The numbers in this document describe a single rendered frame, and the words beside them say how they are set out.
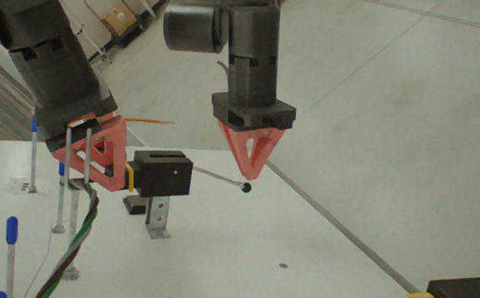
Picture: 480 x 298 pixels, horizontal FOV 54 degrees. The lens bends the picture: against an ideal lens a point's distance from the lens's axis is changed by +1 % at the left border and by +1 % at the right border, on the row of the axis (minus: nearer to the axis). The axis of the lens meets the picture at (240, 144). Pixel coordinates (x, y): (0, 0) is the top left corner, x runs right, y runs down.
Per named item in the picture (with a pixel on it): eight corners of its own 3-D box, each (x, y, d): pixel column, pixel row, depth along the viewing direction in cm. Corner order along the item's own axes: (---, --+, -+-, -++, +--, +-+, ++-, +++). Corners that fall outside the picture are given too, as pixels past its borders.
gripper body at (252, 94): (246, 132, 50) (247, 63, 47) (209, 107, 58) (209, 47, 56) (297, 124, 52) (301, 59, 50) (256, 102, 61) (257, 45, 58)
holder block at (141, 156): (189, 195, 53) (194, 162, 51) (140, 198, 50) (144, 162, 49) (177, 181, 56) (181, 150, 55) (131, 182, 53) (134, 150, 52)
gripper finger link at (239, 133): (234, 191, 54) (236, 115, 51) (211, 169, 61) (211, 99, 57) (285, 181, 57) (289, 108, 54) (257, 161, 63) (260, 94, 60)
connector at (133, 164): (154, 185, 51) (154, 168, 50) (109, 192, 49) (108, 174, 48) (145, 175, 53) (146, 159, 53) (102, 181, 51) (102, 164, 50)
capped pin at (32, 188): (41, 191, 59) (45, 109, 56) (29, 194, 58) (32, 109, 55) (35, 187, 60) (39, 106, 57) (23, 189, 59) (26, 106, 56)
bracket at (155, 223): (170, 237, 53) (176, 197, 52) (150, 239, 52) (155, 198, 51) (159, 218, 57) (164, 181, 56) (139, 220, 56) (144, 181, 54)
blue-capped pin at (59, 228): (67, 233, 50) (72, 158, 48) (51, 234, 50) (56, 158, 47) (65, 227, 52) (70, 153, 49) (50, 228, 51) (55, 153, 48)
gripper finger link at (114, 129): (87, 217, 43) (37, 133, 39) (79, 180, 49) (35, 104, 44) (155, 185, 45) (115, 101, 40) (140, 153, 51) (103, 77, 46)
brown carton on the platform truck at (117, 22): (130, 20, 796) (115, 3, 780) (138, 19, 748) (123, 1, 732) (113, 36, 789) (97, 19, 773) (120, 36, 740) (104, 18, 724)
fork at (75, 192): (79, 268, 45) (90, 125, 41) (82, 278, 43) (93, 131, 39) (56, 271, 44) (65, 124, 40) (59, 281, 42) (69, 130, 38)
